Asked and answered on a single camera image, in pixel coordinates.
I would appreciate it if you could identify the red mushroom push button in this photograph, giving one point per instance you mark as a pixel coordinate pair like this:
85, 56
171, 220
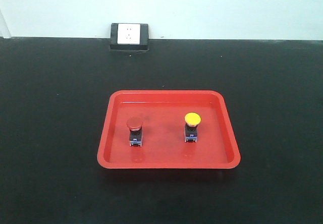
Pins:
134, 125

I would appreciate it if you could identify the yellow mushroom push button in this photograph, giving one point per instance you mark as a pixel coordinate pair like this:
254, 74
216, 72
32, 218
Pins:
192, 120

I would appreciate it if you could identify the black white wall socket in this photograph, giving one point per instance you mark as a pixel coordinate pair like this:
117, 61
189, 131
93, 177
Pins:
129, 37

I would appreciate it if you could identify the red plastic tray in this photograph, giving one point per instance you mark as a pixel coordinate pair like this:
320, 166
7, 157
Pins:
163, 146

